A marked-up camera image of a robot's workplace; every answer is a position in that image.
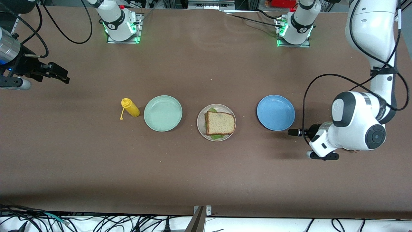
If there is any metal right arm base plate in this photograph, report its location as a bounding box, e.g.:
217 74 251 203
107 13 143 44

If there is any beige plate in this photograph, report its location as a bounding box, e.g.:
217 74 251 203
197 104 237 141

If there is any blue plate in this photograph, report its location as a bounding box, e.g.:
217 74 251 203
257 95 295 131

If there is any red box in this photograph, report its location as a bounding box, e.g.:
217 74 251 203
270 0 296 8

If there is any teal cable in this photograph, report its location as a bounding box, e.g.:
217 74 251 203
43 212 70 225

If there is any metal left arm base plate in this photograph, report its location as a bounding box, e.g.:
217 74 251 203
276 18 311 48

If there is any mint green plate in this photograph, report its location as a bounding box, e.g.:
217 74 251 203
144 95 183 132

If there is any yellow mustard squeeze bottle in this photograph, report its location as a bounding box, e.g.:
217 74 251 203
120 98 140 120

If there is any grey metal beam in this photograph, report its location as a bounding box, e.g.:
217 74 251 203
184 206 206 232

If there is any green lettuce leaf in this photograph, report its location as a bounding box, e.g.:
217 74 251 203
204 107 227 140

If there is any silver metal box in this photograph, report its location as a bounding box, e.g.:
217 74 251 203
188 0 235 10

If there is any black table cable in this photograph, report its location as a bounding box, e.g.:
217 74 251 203
257 9 284 21
222 12 284 29

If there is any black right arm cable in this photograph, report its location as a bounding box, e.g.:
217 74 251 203
0 0 93 59

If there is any silver table edge bracket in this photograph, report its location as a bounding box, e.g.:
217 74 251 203
193 205 212 217

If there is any aluminium table edge rail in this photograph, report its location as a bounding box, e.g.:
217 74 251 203
10 14 20 35

